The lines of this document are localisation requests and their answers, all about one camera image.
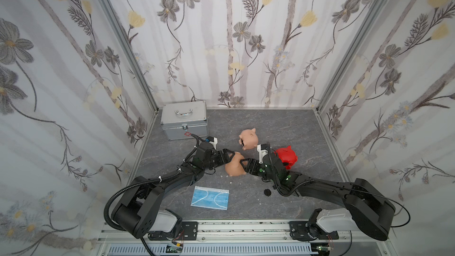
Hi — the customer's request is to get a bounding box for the tan piggy bank front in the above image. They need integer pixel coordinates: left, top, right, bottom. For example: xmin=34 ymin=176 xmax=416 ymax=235
xmin=225 ymin=152 xmax=246 ymax=177

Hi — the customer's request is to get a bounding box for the red piggy bank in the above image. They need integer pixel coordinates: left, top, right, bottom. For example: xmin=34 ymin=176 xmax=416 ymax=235
xmin=275 ymin=146 xmax=298 ymax=170

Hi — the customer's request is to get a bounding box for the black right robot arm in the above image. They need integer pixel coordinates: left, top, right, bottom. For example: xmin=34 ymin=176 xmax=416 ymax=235
xmin=240 ymin=154 xmax=396 ymax=241

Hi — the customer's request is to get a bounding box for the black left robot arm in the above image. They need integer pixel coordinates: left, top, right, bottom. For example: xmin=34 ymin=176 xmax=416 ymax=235
xmin=103 ymin=141 xmax=235 ymax=239

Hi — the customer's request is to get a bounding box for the pink piggy bank rear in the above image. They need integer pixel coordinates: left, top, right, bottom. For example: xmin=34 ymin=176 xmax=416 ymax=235
xmin=239 ymin=128 xmax=259 ymax=151

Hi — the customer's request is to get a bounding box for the blue surgical face mask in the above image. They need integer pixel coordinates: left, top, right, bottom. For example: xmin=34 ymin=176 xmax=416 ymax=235
xmin=191 ymin=186 xmax=229 ymax=210

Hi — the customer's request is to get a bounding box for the silver metal first aid case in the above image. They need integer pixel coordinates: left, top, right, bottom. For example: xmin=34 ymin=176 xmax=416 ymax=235
xmin=161 ymin=101 xmax=209 ymax=141

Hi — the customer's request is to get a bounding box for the small green circuit board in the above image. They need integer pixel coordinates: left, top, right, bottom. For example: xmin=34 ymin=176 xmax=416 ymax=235
xmin=165 ymin=243 xmax=183 ymax=254

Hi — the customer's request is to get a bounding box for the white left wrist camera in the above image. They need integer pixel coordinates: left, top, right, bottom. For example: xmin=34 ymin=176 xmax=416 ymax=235
xmin=206 ymin=136 xmax=218 ymax=150

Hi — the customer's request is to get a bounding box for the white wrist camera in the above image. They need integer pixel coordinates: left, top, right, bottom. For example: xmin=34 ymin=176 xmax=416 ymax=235
xmin=206 ymin=136 xmax=218 ymax=150
xmin=257 ymin=143 xmax=270 ymax=164

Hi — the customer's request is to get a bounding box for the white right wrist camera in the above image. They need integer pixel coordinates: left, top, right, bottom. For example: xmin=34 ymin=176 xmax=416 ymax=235
xmin=257 ymin=143 xmax=270 ymax=164

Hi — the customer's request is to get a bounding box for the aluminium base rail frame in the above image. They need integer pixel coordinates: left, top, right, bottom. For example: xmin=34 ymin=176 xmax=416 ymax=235
xmin=93 ymin=219 xmax=397 ymax=256

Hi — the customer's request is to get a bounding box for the black corrugated left cable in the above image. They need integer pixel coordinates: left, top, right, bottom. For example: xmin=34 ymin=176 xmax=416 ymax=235
xmin=103 ymin=174 xmax=178 ymax=256

